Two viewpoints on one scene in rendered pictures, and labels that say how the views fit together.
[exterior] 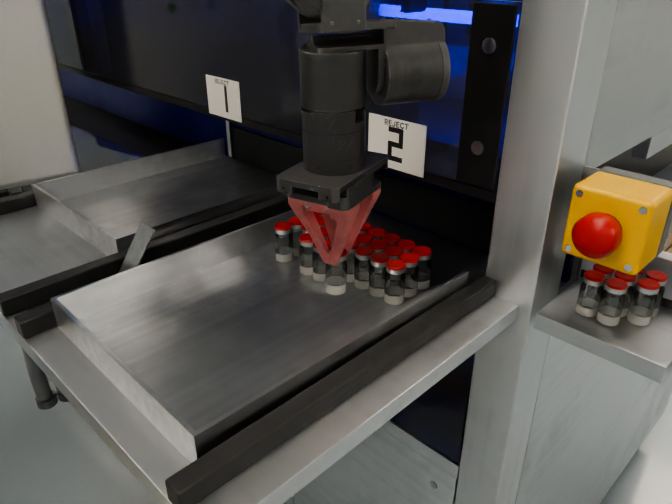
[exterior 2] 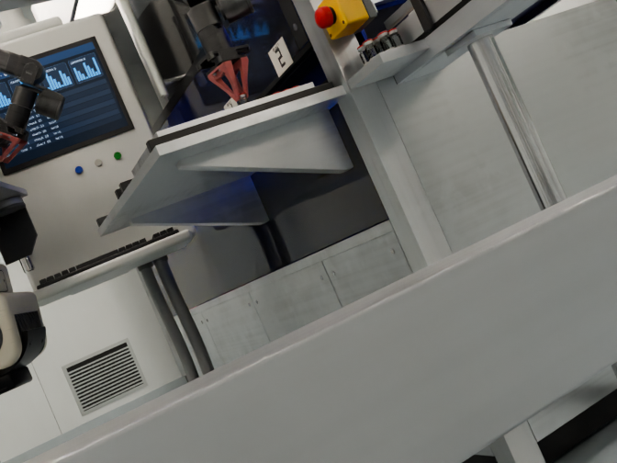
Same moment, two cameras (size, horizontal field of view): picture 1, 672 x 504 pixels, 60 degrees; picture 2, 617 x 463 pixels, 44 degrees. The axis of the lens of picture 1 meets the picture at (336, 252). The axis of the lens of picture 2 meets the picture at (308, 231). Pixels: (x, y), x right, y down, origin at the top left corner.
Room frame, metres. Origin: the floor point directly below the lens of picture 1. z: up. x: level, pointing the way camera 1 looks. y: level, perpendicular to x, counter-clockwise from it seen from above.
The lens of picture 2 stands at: (-0.93, -0.51, 0.59)
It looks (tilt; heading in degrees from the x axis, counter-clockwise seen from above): 2 degrees up; 19
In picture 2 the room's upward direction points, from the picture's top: 24 degrees counter-clockwise
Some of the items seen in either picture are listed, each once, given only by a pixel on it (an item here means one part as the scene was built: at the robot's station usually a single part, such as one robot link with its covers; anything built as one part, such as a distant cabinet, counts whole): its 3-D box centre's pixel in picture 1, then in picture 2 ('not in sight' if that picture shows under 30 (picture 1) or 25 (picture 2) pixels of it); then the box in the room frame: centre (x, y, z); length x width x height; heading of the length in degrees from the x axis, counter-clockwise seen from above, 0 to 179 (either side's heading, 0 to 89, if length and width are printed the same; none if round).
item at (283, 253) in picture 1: (283, 242); not in sight; (0.64, 0.06, 0.90); 0.02 x 0.02 x 0.05
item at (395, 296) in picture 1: (342, 257); not in sight; (0.59, -0.01, 0.90); 0.18 x 0.02 x 0.05; 45
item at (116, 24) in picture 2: not in sight; (116, 56); (1.42, 0.68, 1.51); 0.49 x 0.01 x 0.59; 45
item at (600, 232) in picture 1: (598, 233); (326, 16); (0.47, -0.24, 0.99); 0.04 x 0.04 x 0.04; 45
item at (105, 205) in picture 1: (182, 188); not in sight; (0.83, 0.23, 0.90); 0.34 x 0.26 x 0.04; 135
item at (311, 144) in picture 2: not in sight; (268, 165); (0.48, -0.01, 0.80); 0.34 x 0.03 x 0.13; 135
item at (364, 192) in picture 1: (334, 217); (231, 78); (0.51, 0.00, 0.99); 0.07 x 0.07 x 0.09; 60
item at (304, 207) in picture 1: (336, 216); (233, 78); (0.52, 0.00, 0.99); 0.07 x 0.07 x 0.09; 60
